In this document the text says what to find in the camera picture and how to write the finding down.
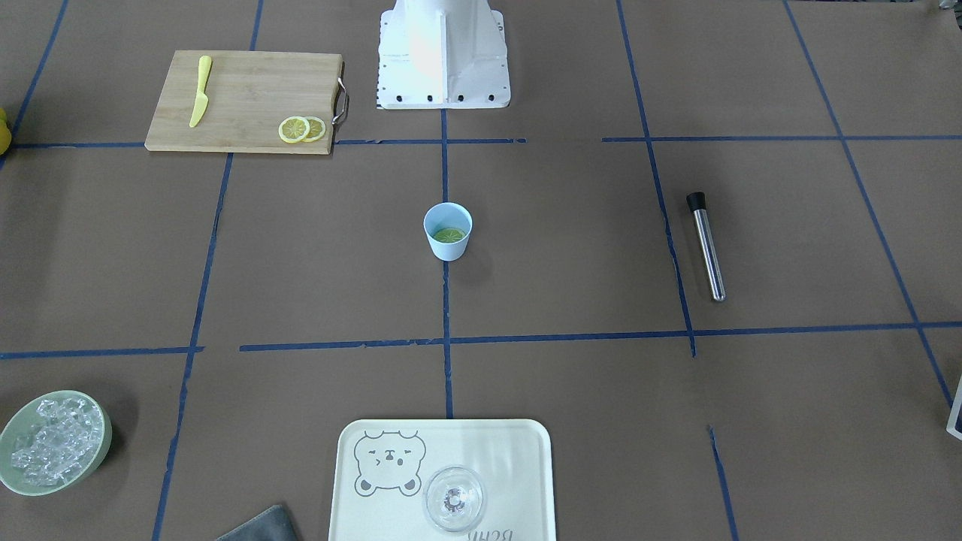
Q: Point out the yellow lemon slice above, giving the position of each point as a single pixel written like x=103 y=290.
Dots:
x=449 y=235

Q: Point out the wooden cutting board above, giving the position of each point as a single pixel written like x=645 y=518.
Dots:
x=250 y=94

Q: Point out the grey folded cloth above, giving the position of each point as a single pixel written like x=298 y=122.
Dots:
x=274 y=523

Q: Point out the steel muddler black tip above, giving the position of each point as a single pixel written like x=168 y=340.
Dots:
x=696 y=202

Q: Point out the yellow plastic knife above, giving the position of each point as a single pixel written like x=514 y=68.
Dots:
x=204 y=67

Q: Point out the dark box at edge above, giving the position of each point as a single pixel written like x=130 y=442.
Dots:
x=953 y=426

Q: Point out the cream bear tray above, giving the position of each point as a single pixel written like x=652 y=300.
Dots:
x=384 y=466

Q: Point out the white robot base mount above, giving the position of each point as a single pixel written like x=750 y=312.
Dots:
x=442 y=55

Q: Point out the green bowl of ice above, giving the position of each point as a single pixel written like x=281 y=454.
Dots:
x=54 y=443

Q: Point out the clear wine glass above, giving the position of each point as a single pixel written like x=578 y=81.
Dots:
x=455 y=499

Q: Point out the yellow object at edge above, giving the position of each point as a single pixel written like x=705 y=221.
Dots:
x=6 y=137

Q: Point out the light blue cup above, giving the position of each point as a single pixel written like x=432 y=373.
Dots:
x=447 y=215

